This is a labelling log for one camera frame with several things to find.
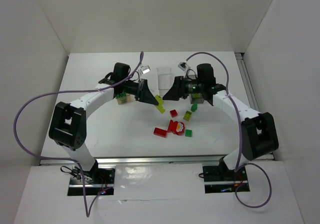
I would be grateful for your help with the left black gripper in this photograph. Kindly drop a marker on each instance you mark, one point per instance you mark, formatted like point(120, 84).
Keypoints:
point(142, 90)

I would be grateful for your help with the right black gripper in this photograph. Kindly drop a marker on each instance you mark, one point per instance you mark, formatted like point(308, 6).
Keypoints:
point(180, 87)

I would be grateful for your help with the lime stepped lego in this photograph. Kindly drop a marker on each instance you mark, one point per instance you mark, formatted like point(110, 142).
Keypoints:
point(160, 107)

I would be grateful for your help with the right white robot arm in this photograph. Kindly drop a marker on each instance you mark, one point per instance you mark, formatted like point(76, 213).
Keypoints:
point(257, 131)

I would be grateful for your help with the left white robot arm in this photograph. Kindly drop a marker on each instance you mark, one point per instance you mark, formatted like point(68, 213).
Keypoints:
point(68, 126)

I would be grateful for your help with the clear plastic container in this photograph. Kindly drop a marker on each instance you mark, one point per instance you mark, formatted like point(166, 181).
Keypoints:
point(165, 80)

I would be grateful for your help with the small red square lego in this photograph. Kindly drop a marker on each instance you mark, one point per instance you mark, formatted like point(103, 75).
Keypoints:
point(173, 113)

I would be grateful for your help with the grey translucent container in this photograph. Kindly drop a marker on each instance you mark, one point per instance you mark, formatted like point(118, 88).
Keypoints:
point(196, 98)

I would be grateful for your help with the green lego near right gripper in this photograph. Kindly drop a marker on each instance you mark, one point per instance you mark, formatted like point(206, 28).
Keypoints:
point(194, 107)

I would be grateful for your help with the green lego under plate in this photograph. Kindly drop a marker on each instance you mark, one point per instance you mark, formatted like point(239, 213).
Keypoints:
point(122, 97)

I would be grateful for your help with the red flower lego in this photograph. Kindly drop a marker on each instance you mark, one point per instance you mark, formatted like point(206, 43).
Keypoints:
point(176, 127)

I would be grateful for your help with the red rectangular lego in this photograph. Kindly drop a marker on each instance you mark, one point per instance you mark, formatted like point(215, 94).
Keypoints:
point(160, 132)

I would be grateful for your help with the green lego near flower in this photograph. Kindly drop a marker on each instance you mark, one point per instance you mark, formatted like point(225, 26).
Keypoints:
point(188, 133)

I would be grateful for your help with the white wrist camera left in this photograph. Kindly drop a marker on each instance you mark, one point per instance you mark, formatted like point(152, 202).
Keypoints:
point(144, 69)

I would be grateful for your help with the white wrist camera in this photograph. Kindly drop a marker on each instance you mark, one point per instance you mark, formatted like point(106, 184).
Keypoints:
point(144, 69)
point(183, 66)

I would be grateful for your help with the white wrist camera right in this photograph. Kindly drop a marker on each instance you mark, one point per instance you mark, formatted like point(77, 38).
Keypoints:
point(183, 66)

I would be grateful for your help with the aluminium rail front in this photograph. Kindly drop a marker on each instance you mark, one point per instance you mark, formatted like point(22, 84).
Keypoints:
point(157, 160)

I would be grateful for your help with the aluminium rail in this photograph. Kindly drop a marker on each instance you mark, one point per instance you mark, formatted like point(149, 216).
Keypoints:
point(246, 81)
point(157, 160)

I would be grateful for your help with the aluminium rail right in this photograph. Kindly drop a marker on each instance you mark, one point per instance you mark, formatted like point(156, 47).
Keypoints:
point(246, 81)

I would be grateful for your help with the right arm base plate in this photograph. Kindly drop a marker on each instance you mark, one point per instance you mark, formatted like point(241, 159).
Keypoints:
point(216, 181)

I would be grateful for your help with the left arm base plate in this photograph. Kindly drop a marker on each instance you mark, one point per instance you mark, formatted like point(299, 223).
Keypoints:
point(104, 182)

